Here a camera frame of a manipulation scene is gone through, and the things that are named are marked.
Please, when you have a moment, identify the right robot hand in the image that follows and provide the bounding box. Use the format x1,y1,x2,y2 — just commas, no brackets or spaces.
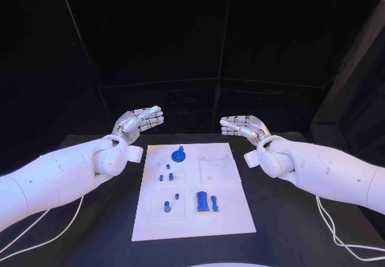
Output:
219,115,274,147

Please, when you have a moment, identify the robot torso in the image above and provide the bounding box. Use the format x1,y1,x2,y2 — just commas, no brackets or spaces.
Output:
187,263,273,267

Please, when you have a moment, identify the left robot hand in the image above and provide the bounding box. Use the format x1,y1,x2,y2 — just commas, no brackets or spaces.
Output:
111,105,166,146

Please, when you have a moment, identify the white task board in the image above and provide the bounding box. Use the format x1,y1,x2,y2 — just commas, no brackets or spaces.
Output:
131,142,258,242

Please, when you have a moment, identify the white cable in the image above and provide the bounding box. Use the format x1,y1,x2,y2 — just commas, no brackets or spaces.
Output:
316,196,385,262
0,195,85,261
316,195,385,251
0,208,52,252

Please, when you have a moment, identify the thick blue cylinder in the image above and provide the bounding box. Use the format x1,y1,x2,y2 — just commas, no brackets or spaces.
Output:
196,191,211,212

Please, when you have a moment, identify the blue gear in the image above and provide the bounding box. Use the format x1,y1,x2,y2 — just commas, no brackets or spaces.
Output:
170,146,187,163

